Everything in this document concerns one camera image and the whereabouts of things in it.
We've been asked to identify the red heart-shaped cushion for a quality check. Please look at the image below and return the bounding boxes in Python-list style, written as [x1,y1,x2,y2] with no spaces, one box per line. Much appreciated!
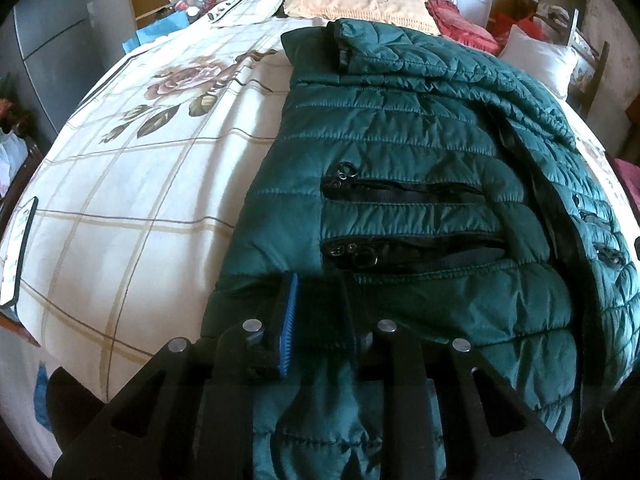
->
[425,0,501,55]

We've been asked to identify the dark green quilted puffer jacket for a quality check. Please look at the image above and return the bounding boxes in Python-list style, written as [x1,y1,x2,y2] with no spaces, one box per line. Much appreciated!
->
[196,18,639,479]

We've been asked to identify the dark red cloth at bedside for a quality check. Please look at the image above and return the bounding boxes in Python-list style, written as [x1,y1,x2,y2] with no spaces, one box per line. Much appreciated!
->
[613,158,640,214]

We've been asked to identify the wooden chair with clothes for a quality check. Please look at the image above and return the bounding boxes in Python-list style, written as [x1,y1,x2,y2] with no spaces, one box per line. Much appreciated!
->
[489,0,610,118]

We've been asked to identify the grey refrigerator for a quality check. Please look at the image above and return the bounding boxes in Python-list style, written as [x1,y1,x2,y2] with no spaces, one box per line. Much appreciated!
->
[1,0,134,153]

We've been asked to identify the white square pillow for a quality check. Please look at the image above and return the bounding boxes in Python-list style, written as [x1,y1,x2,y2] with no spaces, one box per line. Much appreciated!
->
[499,25,577,101]

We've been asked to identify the peach frilled pillow cover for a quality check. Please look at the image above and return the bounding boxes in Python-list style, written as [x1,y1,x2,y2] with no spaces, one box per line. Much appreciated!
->
[283,0,440,36]

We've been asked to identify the blue paper bag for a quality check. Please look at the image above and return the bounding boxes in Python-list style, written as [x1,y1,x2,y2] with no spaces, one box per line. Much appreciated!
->
[122,11,190,53]

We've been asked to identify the floral cream bed sheet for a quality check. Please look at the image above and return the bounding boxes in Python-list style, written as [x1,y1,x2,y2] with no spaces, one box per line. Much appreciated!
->
[1,15,639,479]

